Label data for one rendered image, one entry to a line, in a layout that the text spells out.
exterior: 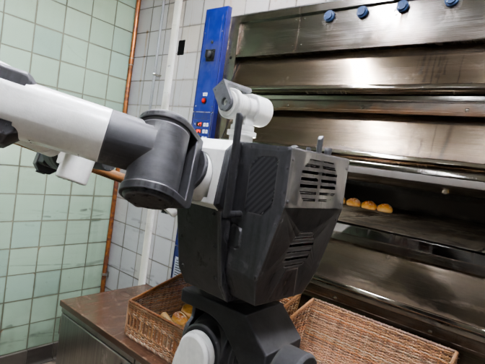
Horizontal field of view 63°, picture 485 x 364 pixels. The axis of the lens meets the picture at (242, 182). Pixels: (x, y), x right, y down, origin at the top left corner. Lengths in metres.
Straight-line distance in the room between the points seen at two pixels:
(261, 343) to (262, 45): 1.55
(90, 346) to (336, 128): 1.43
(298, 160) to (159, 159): 0.23
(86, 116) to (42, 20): 1.91
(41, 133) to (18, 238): 1.91
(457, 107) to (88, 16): 2.03
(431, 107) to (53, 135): 1.29
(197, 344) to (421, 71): 1.23
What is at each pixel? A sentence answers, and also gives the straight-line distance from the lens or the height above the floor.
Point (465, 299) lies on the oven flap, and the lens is 1.57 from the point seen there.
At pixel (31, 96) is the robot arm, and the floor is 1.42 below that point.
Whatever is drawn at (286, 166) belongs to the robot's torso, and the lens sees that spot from 0.65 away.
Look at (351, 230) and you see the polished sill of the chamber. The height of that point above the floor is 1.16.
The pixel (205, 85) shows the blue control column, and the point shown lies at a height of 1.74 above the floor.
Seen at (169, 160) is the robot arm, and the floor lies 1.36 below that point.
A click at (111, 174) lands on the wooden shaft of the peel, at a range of 1.23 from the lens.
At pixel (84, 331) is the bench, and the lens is 2.03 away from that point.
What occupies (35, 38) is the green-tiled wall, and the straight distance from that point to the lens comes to 2.51.
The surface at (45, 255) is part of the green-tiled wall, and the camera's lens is 2.63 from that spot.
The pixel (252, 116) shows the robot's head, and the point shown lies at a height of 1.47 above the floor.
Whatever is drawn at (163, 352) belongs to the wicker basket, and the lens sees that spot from 1.67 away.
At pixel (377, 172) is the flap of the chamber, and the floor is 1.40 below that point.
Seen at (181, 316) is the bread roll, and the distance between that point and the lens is 1.91.
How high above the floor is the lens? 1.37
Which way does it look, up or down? 3 degrees down
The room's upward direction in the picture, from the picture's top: 8 degrees clockwise
